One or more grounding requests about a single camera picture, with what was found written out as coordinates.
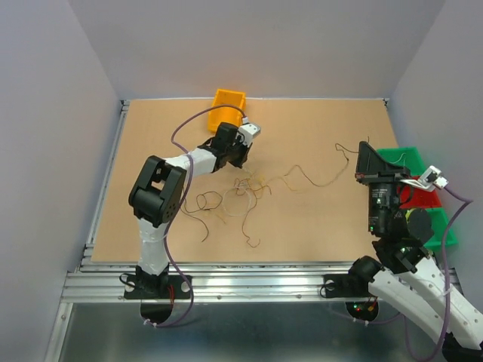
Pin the near green plastic bin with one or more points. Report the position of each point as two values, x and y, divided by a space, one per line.
440 222

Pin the yellow plastic bin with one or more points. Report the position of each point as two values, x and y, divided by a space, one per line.
226 114

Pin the red plastic bin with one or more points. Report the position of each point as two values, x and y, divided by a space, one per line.
411 197

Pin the aluminium mounting rail frame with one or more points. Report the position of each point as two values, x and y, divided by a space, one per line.
93 282

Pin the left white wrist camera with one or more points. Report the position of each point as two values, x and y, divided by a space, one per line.
248 131

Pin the far green plastic bin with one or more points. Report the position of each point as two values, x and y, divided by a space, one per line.
408 157

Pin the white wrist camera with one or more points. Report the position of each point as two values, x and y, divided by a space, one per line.
248 131
431 179

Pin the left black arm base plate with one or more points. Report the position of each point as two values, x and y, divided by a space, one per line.
159 291

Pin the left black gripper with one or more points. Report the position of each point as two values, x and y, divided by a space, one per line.
245 151

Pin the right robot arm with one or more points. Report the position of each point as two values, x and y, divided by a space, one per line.
404 273

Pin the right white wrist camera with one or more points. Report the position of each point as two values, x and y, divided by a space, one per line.
431 179

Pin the green plastic bin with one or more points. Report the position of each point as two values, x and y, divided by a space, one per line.
408 157
440 222

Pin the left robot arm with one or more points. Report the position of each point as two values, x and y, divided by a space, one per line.
158 190

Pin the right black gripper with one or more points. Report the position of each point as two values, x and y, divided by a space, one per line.
370 167

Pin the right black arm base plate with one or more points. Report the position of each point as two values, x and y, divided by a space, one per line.
343 286

